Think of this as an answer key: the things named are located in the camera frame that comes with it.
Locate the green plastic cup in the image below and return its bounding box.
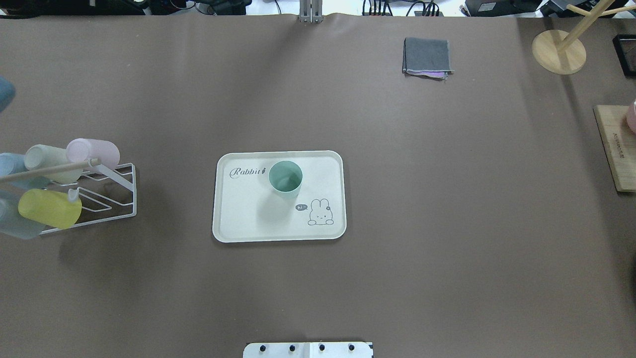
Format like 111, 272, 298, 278
268, 161, 304, 197

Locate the cream rabbit tray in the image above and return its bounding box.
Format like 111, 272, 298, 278
212, 150, 347, 243

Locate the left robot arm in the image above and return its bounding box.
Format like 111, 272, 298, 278
0, 76, 16, 112

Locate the pink plastic cup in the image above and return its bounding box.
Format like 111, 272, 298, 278
66, 138, 120, 170

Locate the yellow plastic cup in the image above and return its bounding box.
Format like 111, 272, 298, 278
18, 189, 82, 229

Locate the cream white plastic cup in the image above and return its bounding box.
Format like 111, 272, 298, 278
23, 144, 83, 185

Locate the light blue plastic cup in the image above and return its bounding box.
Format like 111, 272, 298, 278
0, 153, 50, 190

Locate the grey blue plastic cup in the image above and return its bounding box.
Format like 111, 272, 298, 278
0, 190, 46, 240

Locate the black framed glass tray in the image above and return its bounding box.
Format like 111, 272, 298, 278
612, 34, 636, 78

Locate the folded grey cloth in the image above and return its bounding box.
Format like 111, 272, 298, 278
402, 37, 453, 80

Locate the wooden mug tree stand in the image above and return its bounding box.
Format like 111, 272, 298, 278
532, 0, 636, 75

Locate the wooden cutting board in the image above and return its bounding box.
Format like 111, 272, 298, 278
594, 105, 636, 193

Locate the pink bowl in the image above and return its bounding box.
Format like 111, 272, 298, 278
626, 100, 636, 134

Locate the aluminium frame post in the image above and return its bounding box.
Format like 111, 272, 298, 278
298, 0, 324, 23

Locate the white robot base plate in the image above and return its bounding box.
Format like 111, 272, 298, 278
242, 341, 374, 358

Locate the white wire cup rack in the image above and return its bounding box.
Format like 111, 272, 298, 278
1, 163, 137, 237

